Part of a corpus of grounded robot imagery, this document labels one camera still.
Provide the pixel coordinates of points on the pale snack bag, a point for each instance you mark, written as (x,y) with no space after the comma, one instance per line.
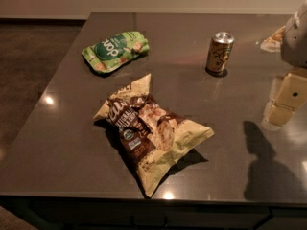
(273,43)

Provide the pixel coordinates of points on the green chip bag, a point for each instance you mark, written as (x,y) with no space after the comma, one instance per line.
(110,54)

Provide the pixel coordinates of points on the orange soda can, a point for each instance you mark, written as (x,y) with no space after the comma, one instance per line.
(219,52)

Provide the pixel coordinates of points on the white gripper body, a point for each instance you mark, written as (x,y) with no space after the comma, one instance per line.
(295,45)

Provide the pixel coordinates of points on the brown chip bag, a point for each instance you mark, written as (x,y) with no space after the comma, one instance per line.
(153,138)

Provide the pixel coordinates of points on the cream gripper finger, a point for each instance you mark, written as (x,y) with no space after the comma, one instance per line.
(288,94)

